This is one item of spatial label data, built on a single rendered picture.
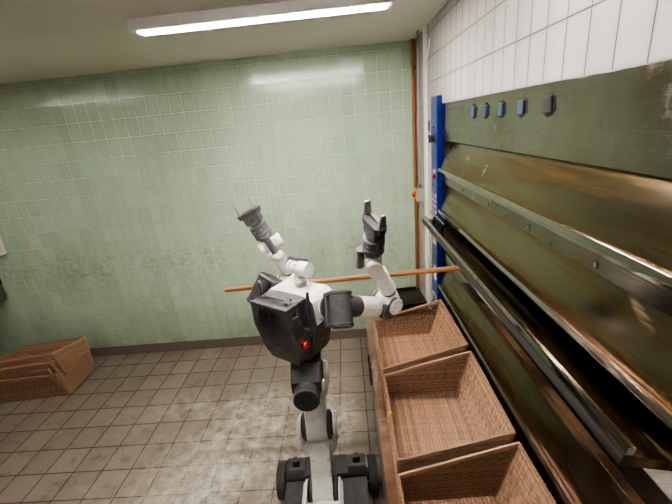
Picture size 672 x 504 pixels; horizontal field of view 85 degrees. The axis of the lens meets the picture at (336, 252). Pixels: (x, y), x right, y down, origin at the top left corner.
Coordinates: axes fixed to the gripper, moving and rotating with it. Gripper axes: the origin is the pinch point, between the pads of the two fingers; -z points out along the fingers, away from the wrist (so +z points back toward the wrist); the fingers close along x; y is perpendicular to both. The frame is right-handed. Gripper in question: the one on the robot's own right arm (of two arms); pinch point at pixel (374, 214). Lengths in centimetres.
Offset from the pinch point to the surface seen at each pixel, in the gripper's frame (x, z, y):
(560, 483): -89, 49, 14
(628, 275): -70, -20, 23
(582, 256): -57, -12, 29
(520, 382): -58, 56, 33
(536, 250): -39, 5, 41
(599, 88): -39, -49, 36
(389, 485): -56, 98, -23
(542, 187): -32, -16, 41
